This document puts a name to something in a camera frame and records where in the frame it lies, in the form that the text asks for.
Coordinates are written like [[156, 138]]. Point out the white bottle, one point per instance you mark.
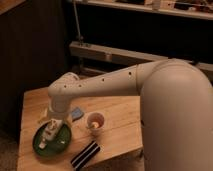
[[50, 132]]

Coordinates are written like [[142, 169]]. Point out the dark cabinet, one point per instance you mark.
[[31, 53]]

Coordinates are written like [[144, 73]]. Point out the metal pole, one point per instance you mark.
[[79, 36]]

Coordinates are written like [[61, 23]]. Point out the metal rail beam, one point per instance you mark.
[[109, 54]]

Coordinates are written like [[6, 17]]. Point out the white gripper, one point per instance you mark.
[[57, 111]]

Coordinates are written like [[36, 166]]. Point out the upper shelf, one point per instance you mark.
[[152, 8]]

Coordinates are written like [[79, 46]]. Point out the blue sponge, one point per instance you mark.
[[76, 113]]

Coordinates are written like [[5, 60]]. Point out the white cup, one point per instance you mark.
[[95, 123]]

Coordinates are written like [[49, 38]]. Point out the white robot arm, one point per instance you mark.
[[176, 100]]

